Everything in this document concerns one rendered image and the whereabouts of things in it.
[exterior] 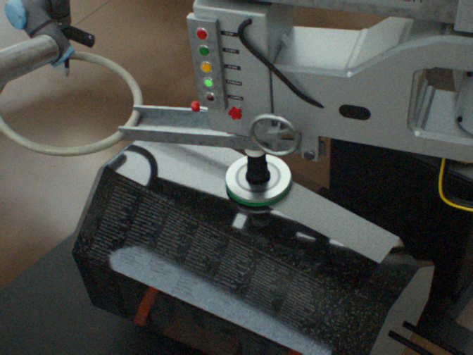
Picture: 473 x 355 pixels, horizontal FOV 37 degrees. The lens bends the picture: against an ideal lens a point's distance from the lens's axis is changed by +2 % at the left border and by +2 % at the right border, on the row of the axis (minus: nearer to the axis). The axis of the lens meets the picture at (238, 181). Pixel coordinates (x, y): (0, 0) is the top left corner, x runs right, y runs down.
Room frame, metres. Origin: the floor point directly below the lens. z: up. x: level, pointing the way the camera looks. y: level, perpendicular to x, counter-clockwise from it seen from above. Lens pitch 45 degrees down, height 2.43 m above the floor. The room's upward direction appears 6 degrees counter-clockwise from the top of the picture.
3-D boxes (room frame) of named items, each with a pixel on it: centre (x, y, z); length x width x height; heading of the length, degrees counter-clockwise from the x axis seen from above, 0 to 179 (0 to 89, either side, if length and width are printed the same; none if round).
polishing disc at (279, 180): (1.59, -0.07, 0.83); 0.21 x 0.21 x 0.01
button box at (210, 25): (1.52, 0.05, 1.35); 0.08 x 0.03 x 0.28; 65
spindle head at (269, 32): (1.56, -0.14, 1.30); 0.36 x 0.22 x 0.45; 65
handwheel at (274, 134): (1.43, -0.12, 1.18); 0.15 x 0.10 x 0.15; 65
